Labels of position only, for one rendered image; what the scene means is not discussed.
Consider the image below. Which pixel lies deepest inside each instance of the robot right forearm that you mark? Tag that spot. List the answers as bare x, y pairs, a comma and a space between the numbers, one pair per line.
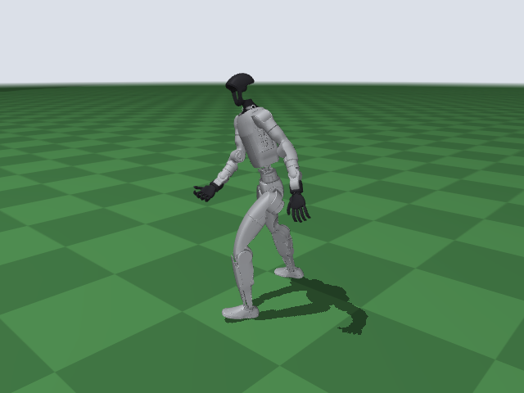
227, 171

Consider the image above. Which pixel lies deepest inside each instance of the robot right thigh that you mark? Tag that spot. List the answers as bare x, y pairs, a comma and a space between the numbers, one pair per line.
280, 233

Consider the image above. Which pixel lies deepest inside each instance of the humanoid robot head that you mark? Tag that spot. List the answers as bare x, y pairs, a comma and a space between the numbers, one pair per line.
239, 83

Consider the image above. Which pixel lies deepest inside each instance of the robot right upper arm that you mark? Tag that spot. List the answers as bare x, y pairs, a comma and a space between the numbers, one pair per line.
239, 154

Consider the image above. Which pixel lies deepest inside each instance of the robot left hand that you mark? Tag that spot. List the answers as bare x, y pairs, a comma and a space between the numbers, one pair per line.
296, 202

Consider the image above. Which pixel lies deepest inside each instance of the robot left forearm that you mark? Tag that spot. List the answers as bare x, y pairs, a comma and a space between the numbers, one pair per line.
290, 160

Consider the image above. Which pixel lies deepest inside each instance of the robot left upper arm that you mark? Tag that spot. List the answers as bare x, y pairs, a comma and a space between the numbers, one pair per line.
263, 119

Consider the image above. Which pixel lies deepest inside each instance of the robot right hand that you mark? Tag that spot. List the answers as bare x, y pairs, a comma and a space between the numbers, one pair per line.
207, 191

